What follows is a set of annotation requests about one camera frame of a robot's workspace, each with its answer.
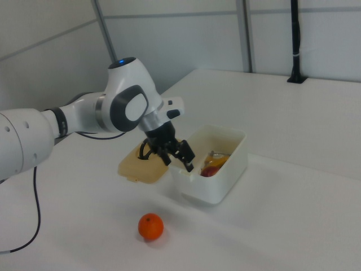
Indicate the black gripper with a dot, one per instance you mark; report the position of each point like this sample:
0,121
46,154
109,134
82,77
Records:
162,135

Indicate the red toy apple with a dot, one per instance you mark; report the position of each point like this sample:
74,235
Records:
210,171

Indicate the orange toy fruit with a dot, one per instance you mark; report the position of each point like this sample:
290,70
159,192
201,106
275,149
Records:
150,227

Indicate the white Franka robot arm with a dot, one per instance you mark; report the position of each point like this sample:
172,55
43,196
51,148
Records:
22,138

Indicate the beige container lid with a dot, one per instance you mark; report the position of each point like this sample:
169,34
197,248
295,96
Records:
141,170

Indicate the white plastic container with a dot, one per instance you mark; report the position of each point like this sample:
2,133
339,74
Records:
211,189

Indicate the yellow clamp tool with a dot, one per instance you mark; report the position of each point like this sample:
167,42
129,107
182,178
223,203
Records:
215,161

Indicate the black pole with clamp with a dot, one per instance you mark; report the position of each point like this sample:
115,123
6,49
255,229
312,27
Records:
296,42

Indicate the grey partition post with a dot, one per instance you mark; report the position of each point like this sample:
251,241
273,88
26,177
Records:
248,34
108,34

